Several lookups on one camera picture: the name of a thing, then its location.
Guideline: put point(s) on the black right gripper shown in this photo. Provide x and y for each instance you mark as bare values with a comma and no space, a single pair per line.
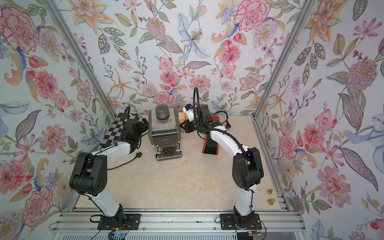
187,126

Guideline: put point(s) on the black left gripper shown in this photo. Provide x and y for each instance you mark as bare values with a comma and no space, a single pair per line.
144,127

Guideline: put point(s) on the orange blue patterned cloth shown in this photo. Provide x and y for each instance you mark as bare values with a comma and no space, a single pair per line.
183,118

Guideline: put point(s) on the silver grey coffee machine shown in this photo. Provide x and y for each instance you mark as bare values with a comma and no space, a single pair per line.
165,133

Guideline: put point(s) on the red capsule coffee machine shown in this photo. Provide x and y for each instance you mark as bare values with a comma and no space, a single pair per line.
210,147

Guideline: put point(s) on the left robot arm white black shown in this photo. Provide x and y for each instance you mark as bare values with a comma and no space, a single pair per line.
90,174

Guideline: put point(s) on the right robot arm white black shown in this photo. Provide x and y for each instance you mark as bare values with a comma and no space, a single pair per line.
247,166

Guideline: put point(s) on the black white chessboard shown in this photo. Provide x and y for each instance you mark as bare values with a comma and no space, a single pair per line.
114,134

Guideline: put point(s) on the brass knob lower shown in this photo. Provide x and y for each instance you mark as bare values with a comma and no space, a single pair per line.
271,201

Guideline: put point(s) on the left aluminium corner post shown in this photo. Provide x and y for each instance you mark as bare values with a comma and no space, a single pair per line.
63,27

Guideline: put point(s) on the aluminium corner post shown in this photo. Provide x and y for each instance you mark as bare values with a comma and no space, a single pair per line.
303,14
63,27

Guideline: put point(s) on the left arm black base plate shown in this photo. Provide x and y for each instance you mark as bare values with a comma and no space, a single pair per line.
129,222

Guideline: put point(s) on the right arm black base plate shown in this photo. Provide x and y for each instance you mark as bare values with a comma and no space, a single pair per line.
235,222

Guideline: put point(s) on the aluminium rail frame front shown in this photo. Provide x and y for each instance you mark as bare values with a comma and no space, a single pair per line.
82,224

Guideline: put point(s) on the right aluminium corner post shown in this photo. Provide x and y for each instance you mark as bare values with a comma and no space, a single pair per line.
303,14

